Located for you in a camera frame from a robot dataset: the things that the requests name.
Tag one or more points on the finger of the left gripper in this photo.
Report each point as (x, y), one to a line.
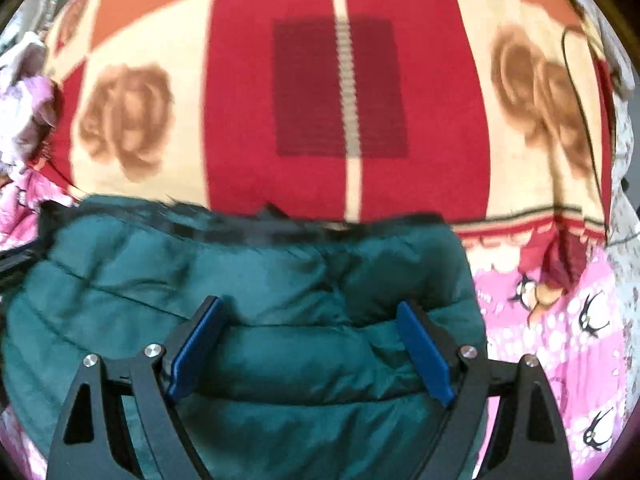
(16, 262)

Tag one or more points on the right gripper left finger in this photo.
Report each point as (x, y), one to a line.
(92, 439)

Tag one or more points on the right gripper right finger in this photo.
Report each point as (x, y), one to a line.
(527, 440)

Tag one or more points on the dark green puffer jacket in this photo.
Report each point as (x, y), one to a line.
(310, 379)

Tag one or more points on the pink penguin fleece blanket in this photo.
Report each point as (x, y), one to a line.
(535, 289)

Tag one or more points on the white lilac floral sheet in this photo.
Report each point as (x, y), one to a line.
(28, 105)

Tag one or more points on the red cream rose blanket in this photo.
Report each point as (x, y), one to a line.
(161, 96)

